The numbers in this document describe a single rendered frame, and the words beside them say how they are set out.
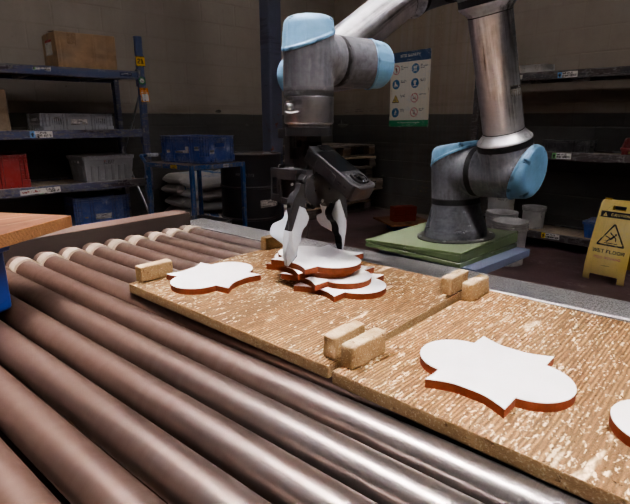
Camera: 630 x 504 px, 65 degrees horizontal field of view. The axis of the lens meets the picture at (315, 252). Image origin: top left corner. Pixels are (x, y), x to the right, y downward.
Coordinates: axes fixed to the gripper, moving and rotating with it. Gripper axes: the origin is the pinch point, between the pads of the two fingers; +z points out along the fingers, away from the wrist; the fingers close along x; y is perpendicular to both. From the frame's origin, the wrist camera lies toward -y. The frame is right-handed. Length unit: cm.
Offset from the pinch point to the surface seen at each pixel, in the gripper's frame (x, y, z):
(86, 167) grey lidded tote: -113, 401, 19
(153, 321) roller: 25.2, 6.6, 5.5
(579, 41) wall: -480, 128, -93
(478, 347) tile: 6.5, -31.0, 2.9
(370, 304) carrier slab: 2.7, -12.9, 3.9
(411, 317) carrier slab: 2.6, -19.7, 3.9
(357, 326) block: 14.1, -20.3, 1.4
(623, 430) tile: 12.1, -46.3, 2.9
